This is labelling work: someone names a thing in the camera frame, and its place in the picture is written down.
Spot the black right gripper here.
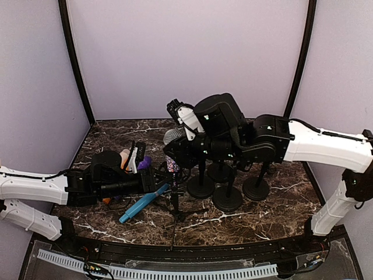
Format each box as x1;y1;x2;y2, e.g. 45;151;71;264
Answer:
163;131;245;168

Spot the glitter silver microphone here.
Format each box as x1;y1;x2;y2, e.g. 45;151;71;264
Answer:
163;128;184;190

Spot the light blue microphone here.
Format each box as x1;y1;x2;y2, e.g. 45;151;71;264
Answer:
119;184;170;223

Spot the pink microphone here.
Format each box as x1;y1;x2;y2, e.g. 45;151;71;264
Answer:
119;149;131;158

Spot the black round-base stand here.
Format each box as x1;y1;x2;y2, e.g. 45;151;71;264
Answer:
186;159;215;199
242;162;271;201
213;168;243;212
207;162;232;184

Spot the black tripod microphone stand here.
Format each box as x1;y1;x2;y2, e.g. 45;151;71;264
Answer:
151;163;209;251

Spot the orange microphone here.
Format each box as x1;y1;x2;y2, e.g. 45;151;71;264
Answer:
103;156;128;205

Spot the purple microphone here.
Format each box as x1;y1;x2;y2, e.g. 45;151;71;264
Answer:
112;156;152;199

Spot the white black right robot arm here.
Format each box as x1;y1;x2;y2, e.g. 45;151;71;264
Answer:
164;93;372;253

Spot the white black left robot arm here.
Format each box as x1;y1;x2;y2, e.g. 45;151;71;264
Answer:
1;150;171;254

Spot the small circuit board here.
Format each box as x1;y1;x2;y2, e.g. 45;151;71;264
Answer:
83;262;108;277

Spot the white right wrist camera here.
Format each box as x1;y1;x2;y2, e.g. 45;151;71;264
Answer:
166;99;205;141

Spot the black table edge rail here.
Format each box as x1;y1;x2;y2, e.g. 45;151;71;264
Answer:
51;212;353;271

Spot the white slotted cable duct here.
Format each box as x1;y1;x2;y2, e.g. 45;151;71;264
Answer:
37;249;278;279

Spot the black enclosure frame post left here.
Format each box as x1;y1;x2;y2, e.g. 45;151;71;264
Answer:
58;0;96;126

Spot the black enclosure frame post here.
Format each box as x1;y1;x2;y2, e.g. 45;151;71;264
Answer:
283;0;317;118
58;0;96;126

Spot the black enclosure frame post right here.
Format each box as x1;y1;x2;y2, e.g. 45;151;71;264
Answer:
283;0;317;118

